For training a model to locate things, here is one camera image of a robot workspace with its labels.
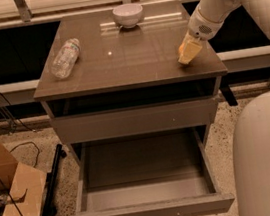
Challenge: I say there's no black folded tripod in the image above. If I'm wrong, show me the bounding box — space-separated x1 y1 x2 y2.
42 144 67 216

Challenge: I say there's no open cardboard box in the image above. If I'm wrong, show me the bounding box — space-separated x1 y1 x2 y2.
0 144 46 216

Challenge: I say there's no open grey lower drawer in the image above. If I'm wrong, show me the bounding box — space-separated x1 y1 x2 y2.
72 128 235 216

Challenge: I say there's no white ceramic bowl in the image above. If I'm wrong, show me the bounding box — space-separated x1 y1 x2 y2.
112 3 144 28

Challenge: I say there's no closed grey upper drawer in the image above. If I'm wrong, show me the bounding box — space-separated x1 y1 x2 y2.
51 97 218 144

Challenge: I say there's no orange fruit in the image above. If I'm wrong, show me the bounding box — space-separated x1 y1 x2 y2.
178 45 185 56

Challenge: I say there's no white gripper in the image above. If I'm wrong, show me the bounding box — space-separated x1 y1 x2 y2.
178 8 223 65

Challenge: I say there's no grey drawer cabinet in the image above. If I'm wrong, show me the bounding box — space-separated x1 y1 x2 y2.
22 0 249 216

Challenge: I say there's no clear plastic water bottle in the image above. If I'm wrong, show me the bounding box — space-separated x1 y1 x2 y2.
50 38 80 80

